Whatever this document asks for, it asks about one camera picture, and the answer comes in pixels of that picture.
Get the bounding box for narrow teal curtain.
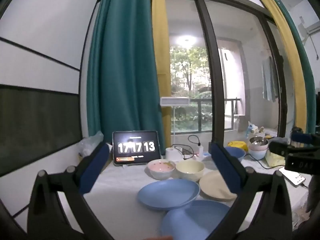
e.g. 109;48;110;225
269;0;317;134

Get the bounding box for narrow yellow curtain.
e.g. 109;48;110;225
252;0;308;133

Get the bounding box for air conditioner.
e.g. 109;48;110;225
306;21;320;34

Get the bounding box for pale yellow bag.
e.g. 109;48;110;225
265;151;285;168

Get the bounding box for wide yellow curtain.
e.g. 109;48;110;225
149;0;173;145

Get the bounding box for clear plastic bag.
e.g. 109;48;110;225
79;131;104;157

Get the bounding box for balcony railing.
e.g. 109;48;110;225
172;99;242;133

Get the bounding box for blue plate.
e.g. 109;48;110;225
160;200;230;240
137;179;200;210

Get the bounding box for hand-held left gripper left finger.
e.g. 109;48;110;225
27;141;113;240

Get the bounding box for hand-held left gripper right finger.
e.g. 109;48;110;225
207;141;293;240

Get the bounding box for dark sliding door frame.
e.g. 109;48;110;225
164;0;288;153

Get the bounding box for white phone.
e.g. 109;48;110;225
279;167;306;187

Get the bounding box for cream bowl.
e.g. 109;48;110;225
176;160;205;182

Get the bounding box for beige plate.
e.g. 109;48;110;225
199;171;237;201

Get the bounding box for white desk lamp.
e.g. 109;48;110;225
160;97;191;162

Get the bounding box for hanging pale blue clothes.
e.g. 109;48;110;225
261;56;279;103

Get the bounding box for long black cable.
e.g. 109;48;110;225
244;154;285;170

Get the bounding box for tablet with clock display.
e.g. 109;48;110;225
112;130;162;166

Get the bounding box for yellow packet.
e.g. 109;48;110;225
227;140;248;152

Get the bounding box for pink strawberry bowl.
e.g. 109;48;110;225
147;159;176;180

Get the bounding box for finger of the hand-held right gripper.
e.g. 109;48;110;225
291;127;320;147
269;140;320;178

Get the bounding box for black charger cable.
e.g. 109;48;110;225
172;135;203;160

